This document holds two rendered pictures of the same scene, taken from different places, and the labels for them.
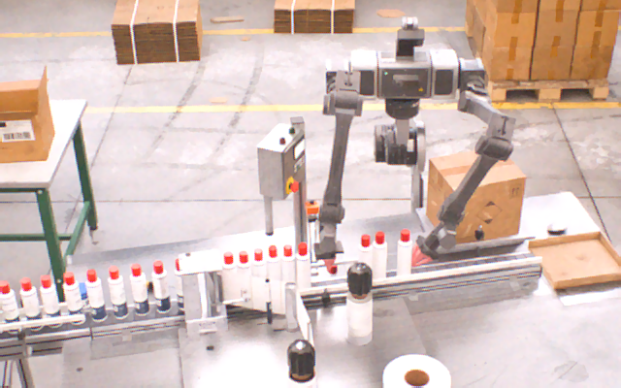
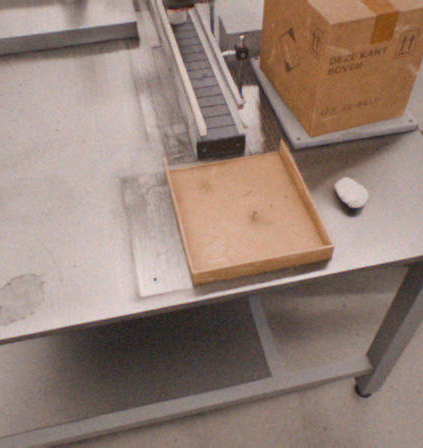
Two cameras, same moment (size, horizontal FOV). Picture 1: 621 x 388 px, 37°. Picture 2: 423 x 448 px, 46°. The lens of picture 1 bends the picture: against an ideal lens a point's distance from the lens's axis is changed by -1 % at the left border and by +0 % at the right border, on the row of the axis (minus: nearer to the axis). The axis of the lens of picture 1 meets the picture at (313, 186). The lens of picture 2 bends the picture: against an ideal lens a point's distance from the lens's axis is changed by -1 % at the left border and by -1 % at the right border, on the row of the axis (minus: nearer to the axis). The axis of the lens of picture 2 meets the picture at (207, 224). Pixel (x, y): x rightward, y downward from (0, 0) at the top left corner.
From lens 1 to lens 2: 350 cm
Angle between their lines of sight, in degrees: 64
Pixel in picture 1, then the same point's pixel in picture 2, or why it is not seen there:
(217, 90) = not seen: outside the picture
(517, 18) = not seen: outside the picture
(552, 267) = (225, 175)
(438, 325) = (101, 60)
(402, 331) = (73, 19)
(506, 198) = (306, 45)
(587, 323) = (72, 200)
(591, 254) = (268, 234)
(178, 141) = not seen: outside the picture
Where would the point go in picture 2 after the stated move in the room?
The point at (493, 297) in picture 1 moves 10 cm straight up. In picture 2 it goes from (151, 107) to (147, 71)
